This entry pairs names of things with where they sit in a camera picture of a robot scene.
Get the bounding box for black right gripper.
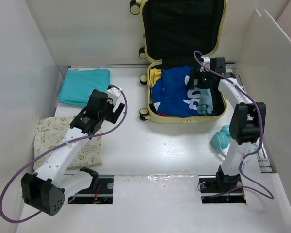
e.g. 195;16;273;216
186;68;215;89

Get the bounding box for light blue shirt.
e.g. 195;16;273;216
197;89;213;116

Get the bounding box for royal blue printed shirt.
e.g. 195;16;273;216
151;66;201;118

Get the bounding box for turquoise shirt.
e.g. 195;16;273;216
59;69;111;106

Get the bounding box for yellow shirt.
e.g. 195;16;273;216
149;68;162;87

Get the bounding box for red garment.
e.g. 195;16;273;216
159;113;172;117

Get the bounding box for cream printed zip jacket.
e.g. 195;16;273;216
33;116;102;169

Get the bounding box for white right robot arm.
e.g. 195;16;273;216
196;56;266;198

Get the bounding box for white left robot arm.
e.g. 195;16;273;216
21;85;125;216

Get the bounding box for yellow suitcase with black lining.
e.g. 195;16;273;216
129;0;227;124

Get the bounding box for teal and white headphones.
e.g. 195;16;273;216
211;125;258;171

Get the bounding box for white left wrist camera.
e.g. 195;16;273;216
106;85;123;105

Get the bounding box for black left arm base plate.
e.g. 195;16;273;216
67;167;114;204

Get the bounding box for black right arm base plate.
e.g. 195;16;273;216
197;175;246;204

